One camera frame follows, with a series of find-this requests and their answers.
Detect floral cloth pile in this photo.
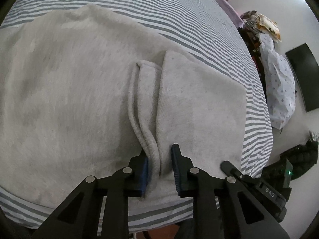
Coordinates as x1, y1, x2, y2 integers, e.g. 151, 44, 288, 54
240, 10, 282, 43

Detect pale dotted cloth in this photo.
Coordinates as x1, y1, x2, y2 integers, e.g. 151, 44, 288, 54
259, 33, 296, 130

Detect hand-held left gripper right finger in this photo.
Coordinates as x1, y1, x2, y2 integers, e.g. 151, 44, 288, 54
171, 144, 291, 239

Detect black wall television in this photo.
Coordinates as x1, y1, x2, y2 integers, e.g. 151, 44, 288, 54
285, 43, 319, 112

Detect light grey pants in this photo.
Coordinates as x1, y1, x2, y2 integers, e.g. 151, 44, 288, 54
0, 4, 248, 208

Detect grey white striped bed sheet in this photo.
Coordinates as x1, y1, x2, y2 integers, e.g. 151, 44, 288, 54
0, 0, 274, 237

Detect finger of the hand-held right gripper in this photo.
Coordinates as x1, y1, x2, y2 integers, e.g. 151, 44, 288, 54
221, 161, 252, 181

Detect purple cloth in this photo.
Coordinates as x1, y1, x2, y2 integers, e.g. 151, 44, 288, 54
211, 0, 245, 28

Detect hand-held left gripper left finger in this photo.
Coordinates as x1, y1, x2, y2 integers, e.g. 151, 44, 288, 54
31, 149, 150, 239

